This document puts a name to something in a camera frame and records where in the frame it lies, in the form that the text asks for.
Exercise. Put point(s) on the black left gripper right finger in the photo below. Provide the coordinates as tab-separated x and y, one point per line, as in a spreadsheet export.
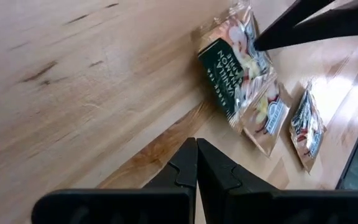
291	208

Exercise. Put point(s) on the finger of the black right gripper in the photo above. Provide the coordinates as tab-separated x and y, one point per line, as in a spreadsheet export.
291	15
337	25

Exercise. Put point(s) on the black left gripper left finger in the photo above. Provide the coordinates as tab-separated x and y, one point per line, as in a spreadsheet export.
120	208

